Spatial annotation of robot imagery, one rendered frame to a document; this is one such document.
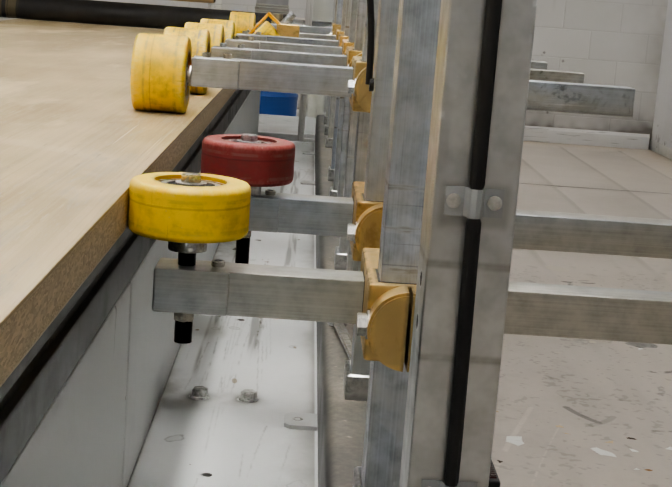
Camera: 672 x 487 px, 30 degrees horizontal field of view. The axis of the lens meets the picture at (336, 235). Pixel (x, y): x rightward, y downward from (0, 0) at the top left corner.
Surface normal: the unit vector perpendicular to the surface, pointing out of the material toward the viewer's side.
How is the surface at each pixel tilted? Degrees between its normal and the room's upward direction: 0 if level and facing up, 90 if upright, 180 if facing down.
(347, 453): 0
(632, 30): 90
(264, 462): 0
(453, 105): 90
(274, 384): 0
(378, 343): 90
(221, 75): 90
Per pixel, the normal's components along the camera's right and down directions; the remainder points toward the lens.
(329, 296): 0.02, 0.19
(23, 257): 0.07, -0.98
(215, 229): 0.49, 0.20
